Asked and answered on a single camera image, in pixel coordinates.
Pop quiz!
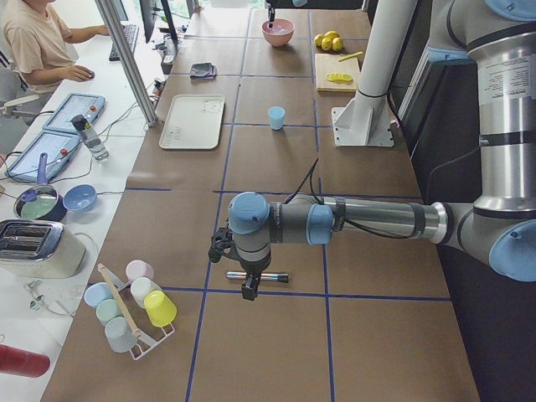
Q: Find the clear water bottle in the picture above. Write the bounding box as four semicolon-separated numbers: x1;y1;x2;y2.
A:
70;115;109;161

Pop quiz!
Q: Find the cream bear tray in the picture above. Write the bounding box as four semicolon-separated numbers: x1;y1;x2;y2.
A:
158;95;224;151

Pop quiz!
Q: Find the blue cup on rack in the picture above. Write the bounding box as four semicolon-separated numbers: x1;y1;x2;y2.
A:
83;282;113;308

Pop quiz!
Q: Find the green cup on rack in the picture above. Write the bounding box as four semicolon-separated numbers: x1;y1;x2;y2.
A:
95;299;123;327

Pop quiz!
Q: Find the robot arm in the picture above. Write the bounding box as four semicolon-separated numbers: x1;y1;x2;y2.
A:
209;1;535;300

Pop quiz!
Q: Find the white wire cup rack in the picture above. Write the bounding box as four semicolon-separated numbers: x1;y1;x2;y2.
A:
97;263;176;361

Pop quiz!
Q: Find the light blue plastic cup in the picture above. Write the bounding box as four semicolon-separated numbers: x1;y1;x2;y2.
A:
267;106;286;131

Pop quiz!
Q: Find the teach pendant tablet far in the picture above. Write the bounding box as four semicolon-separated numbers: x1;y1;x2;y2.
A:
43;93;106;134

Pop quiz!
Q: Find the black monitor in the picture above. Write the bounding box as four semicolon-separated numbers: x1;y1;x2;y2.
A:
138;0;158;43

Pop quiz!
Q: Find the white cup on rack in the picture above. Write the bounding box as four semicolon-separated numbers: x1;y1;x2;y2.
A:
130;276;162;309

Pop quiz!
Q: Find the yellow plastic knife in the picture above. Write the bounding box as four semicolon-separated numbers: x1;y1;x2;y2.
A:
338;51;363;63

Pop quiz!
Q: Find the seated person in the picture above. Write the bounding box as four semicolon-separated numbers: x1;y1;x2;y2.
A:
2;1;108;94

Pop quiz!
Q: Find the whole lemon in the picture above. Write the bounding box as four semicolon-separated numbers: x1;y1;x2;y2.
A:
313;34;324;47
332;37;343;52
324;30;340;40

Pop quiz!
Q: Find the teach pendant tablet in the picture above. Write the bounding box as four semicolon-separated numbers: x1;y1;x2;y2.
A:
5;130;80;183
43;93;106;134

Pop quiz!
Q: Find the grey cup on rack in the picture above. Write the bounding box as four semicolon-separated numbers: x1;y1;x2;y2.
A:
105;317;137;353

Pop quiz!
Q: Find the aluminium frame post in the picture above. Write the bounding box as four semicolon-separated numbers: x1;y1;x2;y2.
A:
95;0;158;127

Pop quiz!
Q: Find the blue bowl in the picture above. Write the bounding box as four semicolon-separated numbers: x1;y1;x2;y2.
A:
63;184;97;212

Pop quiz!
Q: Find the silver toaster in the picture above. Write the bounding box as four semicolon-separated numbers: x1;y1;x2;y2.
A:
1;219;85;279

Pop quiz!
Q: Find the pink cup on rack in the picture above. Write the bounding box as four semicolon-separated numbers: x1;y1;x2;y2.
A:
125;260;154;283

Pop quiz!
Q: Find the black keyboard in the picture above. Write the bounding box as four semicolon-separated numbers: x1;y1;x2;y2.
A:
108;23;140;62

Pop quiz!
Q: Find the yellow cup on rack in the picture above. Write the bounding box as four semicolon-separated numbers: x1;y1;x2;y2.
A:
143;290;178;327

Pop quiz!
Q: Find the red cylinder container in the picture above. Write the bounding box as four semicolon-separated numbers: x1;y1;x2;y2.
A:
1;344;50;378

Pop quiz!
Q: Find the lemon slices stack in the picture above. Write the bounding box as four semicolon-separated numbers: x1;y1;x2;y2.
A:
326;73;353;83

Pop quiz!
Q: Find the teach pendant tablet near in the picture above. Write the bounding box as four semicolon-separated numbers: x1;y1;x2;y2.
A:
5;130;80;183

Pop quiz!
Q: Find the pink bowl with ice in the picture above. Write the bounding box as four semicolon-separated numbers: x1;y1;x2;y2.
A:
261;18;295;47

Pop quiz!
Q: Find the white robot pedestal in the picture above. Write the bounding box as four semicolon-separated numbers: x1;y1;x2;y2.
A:
332;0;418;147

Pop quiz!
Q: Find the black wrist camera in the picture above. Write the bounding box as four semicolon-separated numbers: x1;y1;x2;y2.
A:
208;227;235;264

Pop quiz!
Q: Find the grey purple folded cloth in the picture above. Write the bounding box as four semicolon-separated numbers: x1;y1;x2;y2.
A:
189;62;218;80

